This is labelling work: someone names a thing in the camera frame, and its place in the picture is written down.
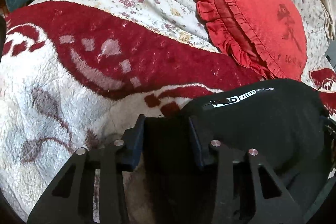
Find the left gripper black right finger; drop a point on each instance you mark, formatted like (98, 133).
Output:
(247, 190)

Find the red white floral fleece blanket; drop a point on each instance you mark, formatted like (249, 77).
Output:
(74, 76)

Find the red heart ruffled pillow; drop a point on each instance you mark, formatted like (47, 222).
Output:
(266, 36)

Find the black pants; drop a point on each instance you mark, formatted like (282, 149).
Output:
(284, 120)

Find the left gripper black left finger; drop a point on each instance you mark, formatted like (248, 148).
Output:
(69, 196)

